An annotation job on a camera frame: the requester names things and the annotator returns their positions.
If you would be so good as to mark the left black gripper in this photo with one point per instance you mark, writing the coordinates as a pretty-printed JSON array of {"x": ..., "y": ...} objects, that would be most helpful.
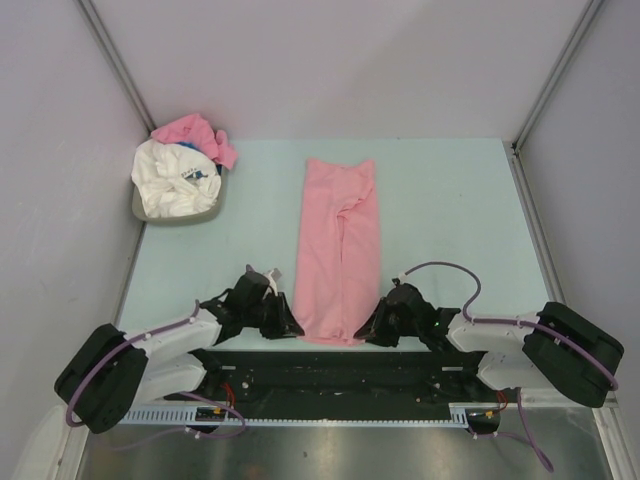
[{"x": 284, "y": 325}]

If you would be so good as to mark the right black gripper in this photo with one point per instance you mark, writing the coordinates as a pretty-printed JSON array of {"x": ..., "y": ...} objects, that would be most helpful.
[{"x": 372, "y": 331}]

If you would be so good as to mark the pink t shirt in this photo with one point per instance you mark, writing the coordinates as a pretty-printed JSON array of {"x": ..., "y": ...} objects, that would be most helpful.
[
  {"x": 338, "y": 266},
  {"x": 196, "y": 131}
]

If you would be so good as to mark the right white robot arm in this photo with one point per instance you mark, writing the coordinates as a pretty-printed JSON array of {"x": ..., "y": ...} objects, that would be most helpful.
[{"x": 500, "y": 343}]

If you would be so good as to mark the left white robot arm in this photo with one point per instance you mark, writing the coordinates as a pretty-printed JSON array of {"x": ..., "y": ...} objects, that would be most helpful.
[{"x": 114, "y": 370}]

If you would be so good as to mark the grey laundry basket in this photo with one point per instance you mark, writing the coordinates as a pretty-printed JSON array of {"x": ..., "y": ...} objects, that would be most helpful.
[{"x": 187, "y": 220}]

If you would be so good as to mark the white t shirt in basket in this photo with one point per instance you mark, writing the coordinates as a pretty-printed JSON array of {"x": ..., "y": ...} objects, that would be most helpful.
[{"x": 173, "y": 180}]

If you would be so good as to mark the blue garment in basket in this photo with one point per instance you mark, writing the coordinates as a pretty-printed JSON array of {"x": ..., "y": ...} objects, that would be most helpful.
[{"x": 188, "y": 145}]

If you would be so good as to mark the pink t shirt in basket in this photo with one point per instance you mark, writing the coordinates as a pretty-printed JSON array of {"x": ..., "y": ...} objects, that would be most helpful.
[{"x": 196, "y": 131}]

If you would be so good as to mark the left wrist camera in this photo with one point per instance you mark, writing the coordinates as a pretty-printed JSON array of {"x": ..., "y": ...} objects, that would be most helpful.
[{"x": 272, "y": 276}]

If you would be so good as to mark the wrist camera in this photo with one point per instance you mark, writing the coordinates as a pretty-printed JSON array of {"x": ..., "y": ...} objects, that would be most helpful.
[
  {"x": 399, "y": 279},
  {"x": 272, "y": 276}
]

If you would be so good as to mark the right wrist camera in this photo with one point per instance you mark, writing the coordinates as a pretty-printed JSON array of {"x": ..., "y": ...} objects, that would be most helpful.
[{"x": 399, "y": 279}]

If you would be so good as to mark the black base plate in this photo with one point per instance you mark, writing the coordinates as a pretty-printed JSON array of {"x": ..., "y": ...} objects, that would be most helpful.
[{"x": 438, "y": 376}]

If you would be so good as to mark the slotted grey cable duct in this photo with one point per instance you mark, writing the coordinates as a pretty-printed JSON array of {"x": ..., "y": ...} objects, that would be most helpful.
[{"x": 451, "y": 415}]

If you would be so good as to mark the aluminium rail frame right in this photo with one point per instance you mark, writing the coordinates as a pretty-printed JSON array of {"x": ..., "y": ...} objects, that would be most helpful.
[{"x": 540, "y": 250}]

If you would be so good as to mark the left corner aluminium post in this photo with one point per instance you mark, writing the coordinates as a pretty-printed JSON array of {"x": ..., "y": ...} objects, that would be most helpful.
[{"x": 108, "y": 48}]

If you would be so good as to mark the corner aluminium post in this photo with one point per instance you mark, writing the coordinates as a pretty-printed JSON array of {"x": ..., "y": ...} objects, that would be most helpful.
[
  {"x": 108, "y": 48},
  {"x": 578, "y": 34}
]

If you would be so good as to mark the right corner aluminium post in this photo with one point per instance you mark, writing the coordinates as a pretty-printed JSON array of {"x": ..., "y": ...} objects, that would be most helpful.
[{"x": 578, "y": 34}]

